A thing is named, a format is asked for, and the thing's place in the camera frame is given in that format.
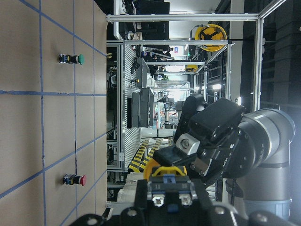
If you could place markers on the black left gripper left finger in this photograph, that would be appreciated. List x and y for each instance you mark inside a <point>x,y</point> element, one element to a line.
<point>141,194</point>

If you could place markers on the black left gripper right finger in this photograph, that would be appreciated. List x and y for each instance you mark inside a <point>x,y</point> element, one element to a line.
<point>199,194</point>

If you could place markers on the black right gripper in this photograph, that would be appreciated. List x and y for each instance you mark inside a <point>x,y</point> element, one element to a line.
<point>214,134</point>

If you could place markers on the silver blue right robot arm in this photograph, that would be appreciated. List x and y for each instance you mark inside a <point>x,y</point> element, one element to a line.
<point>267,186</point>

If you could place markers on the green push button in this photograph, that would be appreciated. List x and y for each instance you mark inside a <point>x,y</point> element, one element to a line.
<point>69,59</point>

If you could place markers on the yellow hard hat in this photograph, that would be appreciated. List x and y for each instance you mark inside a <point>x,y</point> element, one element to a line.
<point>207,32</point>

